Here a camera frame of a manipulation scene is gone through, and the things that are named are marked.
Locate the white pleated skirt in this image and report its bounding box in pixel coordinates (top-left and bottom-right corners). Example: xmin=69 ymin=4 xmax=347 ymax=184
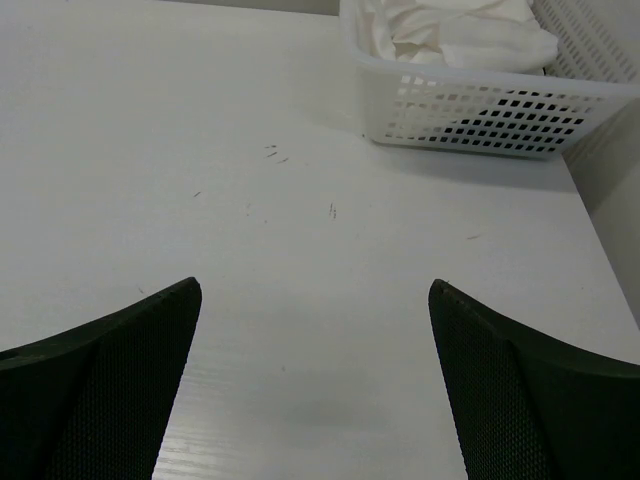
xmin=353 ymin=0 xmax=559 ymax=74

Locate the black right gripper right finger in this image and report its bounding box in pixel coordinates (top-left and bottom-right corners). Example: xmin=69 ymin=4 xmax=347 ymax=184
xmin=428 ymin=279 xmax=639 ymax=479

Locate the white plastic laundry basket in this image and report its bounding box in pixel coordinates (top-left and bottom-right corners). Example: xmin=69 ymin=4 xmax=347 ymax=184
xmin=339 ymin=1 xmax=639 ymax=158

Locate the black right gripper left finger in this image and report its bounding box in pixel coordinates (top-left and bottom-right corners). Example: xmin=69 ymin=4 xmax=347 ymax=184
xmin=1 ymin=277 xmax=202 ymax=479

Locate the black skirt in basket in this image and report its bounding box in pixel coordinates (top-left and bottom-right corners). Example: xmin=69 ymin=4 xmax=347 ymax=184
xmin=428 ymin=85 xmax=599 ymax=155

